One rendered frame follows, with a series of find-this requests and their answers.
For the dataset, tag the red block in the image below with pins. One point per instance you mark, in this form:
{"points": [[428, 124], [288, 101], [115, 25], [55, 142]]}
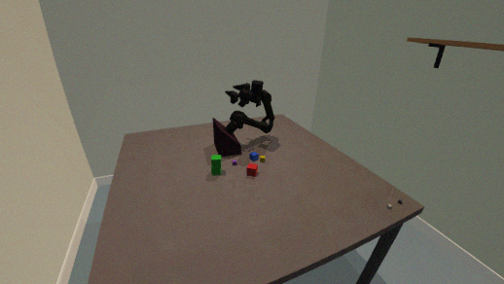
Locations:
{"points": [[252, 169]]}

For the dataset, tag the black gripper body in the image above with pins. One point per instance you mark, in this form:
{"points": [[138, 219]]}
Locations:
{"points": [[244, 93]]}

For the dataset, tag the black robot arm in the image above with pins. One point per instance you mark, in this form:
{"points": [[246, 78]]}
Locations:
{"points": [[238, 119]]}

